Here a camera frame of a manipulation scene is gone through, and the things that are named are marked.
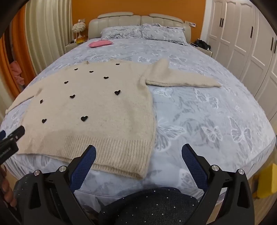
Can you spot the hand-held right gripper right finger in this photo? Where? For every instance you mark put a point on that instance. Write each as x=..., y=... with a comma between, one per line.
x=191, y=164

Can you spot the pink cloth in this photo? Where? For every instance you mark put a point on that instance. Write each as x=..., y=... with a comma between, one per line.
x=17, y=72

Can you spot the white wall socket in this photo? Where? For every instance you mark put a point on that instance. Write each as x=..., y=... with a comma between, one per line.
x=191, y=23

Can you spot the person's left hand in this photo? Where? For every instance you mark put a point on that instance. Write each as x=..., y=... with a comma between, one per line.
x=7, y=192

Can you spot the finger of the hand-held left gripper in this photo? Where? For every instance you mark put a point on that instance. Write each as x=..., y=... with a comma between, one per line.
x=18, y=131

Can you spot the grey butterfly print pillow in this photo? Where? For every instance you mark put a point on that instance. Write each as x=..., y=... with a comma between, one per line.
x=164, y=32
x=121, y=32

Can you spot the white feather lamp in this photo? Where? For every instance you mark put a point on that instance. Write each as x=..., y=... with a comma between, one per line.
x=79, y=28

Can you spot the white wardrobe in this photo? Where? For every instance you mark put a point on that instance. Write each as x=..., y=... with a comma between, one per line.
x=244, y=43

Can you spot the pink pouch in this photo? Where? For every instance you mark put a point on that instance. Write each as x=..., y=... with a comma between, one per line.
x=100, y=44

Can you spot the yellow box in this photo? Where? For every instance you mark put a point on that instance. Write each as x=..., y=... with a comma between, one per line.
x=80, y=40

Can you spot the beige nightstand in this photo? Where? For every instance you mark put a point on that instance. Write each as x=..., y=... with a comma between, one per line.
x=205, y=52
x=72, y=46

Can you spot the beige sweater with black hearts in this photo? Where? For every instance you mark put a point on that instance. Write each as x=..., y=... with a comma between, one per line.
x=90, y=116

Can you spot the yellow block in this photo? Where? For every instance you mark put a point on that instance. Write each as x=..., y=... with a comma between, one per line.
x=267, y=181

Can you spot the beige pleated curtain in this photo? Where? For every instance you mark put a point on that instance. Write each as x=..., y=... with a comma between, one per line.
x=47, y=36

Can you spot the black bag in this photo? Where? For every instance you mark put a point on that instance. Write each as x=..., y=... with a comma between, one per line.
x=202, y=44

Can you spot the bed with butterfly sheet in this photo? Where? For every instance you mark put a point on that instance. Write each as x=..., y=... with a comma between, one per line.
x=194, y=121

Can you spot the person's dark sparkly pants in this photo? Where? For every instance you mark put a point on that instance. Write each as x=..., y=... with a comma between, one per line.
x=151, y=207

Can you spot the orange curtain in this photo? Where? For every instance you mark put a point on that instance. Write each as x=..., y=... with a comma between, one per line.
x=13, y=43

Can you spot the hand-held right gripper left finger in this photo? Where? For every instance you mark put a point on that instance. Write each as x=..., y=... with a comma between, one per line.
x=88, y=161

